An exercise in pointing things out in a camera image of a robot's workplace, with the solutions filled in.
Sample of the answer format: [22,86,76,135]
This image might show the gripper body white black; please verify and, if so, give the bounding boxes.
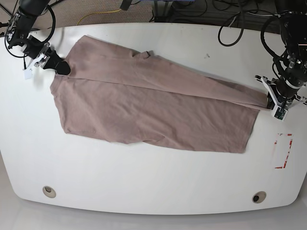
[23,35,52,79]
[255,75,307,121]

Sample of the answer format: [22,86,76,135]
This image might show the mauve brown T-shirt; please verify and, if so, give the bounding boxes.
[50,36,267,153]

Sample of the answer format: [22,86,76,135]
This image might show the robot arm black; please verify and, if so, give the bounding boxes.
[255,0,307,121]
[4,0,71,79]

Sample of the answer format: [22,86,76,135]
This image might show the red tape rectangle marker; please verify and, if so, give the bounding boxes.
[272,133,293,169]

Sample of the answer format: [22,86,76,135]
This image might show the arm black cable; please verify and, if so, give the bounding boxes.
[4,4,57,58]
[217,0,248,47]

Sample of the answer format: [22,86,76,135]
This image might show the yellow floor cable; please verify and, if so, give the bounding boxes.
[77,7,123,26]

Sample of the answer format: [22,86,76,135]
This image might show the right table cable grommet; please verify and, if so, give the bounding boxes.
[252,191,267,204]

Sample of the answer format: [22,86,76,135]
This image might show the table cable grommet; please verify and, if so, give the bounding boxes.
[252,191,267,204]
[42,186,56,198]

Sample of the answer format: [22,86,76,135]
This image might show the left table cable grommet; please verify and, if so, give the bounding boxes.
[42,186,56,198]

